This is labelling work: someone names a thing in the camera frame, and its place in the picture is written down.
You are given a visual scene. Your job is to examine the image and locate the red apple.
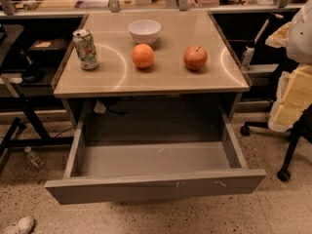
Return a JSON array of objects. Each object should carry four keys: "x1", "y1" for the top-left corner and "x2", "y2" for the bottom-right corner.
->
[{"x1": 183, "y1": 46, "x2": 208, "y2": 71}]

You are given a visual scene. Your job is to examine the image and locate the orange fruit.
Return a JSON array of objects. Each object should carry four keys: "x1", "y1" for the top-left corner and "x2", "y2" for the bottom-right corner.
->
[{"x1": 132, "y1": 44, "x2": 154, "y2": 68}]

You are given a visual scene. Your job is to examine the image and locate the plastic water bottle on floor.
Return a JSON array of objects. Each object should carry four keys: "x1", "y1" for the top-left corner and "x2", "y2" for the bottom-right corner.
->
[{"x1": 24, "y1": 146, "x2": 45, "y2": 168}]

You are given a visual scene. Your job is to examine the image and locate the black folding stand left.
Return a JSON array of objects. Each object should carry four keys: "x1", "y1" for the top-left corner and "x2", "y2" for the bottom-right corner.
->
[{"x1": 0, "y1": 24, "x2": 75, "y2": 174}]

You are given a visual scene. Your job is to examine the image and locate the grey top drawer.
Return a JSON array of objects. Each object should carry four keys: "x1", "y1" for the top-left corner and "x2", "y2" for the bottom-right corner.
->
[{"x1": 46, "y1": 98, "x2": 265, "y2": 204}]

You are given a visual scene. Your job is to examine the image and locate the green white soda can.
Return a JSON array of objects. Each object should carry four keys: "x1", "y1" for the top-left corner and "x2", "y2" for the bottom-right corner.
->
[{"x1": 72, "y1": 29, "x2": 99, "y2": 70}]

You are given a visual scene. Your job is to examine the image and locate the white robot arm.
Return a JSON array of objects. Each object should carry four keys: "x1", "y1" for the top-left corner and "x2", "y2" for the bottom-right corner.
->
[{"x1": 266, "y1": 2, "x2": 312, "y2": 133}]

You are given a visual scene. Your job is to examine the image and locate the black box on shelf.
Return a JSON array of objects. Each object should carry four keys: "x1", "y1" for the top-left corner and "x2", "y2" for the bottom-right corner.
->
[{"x1": 28, "y1": 38, "x2": 68, "y2": 59}]

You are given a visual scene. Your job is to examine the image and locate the black office chair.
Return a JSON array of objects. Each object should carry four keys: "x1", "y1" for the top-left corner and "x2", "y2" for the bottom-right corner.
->
[{"x1": 240, "y1": 105, "x2": 312, "y2": 182}]

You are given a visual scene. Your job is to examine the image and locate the white bowl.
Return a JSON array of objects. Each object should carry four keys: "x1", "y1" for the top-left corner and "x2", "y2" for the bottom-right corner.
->
[{"x1": 128, "y1": 19, "x2": 162, "y2": 45}]

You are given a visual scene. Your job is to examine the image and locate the white shoe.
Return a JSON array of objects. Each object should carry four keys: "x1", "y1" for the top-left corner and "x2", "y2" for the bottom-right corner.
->
[{"x1": 0, "y1": 216, "x2": 36, "y2": 234}]

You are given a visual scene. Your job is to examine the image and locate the black joystick device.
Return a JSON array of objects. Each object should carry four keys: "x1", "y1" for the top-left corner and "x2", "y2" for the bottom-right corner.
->
[{"x1": 19, "y1": 50, "x2": 45, "y2": 84}]

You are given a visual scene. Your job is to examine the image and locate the yellow foam padded gripper finger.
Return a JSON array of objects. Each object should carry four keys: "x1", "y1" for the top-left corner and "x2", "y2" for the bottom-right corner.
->
[{"x1": 268, "y1": 64, "x2": 312, "y2": 133}]

